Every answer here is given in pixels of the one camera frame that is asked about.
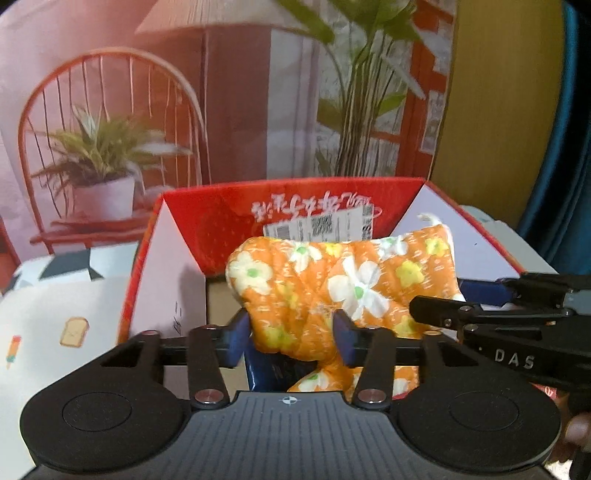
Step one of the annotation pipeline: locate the printed living room backdrop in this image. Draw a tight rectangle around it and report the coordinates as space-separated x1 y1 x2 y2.
1 1 457 284

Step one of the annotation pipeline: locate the red strawberry cardboard box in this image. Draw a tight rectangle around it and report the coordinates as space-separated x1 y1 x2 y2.
119 177 549 339

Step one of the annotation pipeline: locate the wooden wall panel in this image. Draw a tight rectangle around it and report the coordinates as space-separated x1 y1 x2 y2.
432 1 564 226

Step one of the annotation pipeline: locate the person right hand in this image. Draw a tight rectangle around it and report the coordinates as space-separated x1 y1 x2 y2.
565 413 591 453

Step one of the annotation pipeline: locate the orange floral oven mitt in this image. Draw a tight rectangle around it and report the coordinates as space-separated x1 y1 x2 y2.
225 214 463 396

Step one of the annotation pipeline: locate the blue cotton pad package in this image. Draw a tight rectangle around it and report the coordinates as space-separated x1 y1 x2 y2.
245 343 298 393

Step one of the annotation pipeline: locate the teal curtain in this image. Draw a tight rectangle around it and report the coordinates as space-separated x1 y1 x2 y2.
518 1 590 275

